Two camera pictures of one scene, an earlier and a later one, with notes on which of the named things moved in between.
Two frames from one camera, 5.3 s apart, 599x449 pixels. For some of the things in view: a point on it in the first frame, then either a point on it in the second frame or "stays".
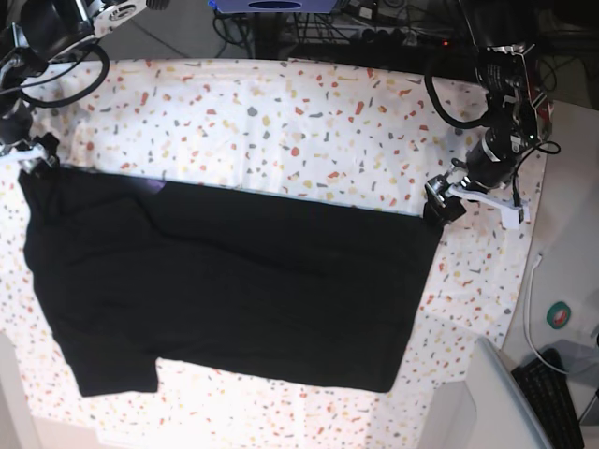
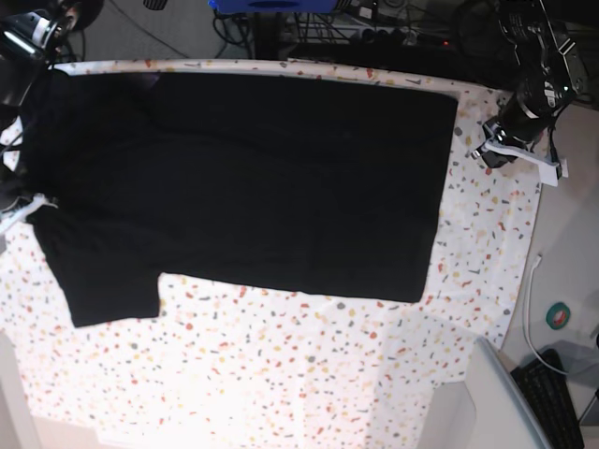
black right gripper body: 441,209 to 496,131
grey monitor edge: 504,417 stays
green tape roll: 558,314 stays
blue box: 276,6 stays
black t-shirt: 136,271 to 287,181
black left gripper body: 42,146 to 14,195
